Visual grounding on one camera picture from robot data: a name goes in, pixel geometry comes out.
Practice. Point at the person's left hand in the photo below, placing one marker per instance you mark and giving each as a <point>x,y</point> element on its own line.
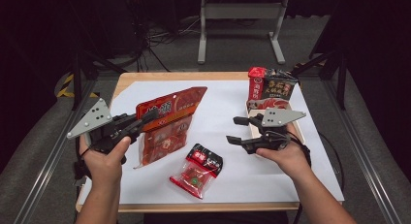
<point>103,169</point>

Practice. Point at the black metal stand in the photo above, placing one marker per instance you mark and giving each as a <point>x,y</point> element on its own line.
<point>341,85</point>
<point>76,81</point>

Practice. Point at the yellow black hazard tape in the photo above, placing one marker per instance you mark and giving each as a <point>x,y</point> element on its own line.
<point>66,85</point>

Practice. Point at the aluminium floor rail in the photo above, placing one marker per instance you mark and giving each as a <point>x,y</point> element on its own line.
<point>365,159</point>
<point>48,172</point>

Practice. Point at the large orange clear food packet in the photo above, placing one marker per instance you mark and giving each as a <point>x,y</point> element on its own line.
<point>177,104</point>

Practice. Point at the black and red food packet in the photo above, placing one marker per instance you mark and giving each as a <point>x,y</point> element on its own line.
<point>274,88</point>

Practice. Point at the white plastic box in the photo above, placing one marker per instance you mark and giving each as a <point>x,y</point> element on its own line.
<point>300,132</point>

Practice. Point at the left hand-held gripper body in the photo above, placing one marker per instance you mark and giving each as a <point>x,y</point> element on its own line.
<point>93,119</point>

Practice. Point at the white table mat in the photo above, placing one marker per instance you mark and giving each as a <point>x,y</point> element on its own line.
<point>219,98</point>

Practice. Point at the person's right hand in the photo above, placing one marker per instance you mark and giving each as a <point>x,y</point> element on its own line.
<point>294,159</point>

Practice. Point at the grey metal stand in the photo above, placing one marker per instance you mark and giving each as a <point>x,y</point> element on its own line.
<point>242,10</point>

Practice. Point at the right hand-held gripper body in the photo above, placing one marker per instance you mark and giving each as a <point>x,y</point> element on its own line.
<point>279,117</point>

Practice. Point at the small red clear snack packet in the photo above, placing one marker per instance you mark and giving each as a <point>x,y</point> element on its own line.
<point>194,178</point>

